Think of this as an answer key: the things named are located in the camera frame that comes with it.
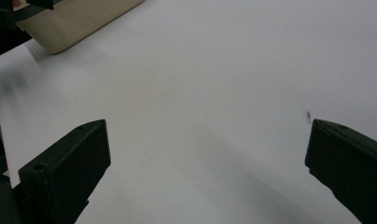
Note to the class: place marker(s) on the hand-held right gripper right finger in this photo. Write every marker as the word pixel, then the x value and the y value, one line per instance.
pixel 351 161

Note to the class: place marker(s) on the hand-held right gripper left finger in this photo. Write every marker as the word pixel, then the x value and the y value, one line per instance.
pixel 68 168

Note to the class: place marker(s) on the beige basket with grey rim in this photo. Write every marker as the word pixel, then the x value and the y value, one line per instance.
pixel 74 21

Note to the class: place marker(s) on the white board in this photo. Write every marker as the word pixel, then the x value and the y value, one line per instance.
pixel 208 93

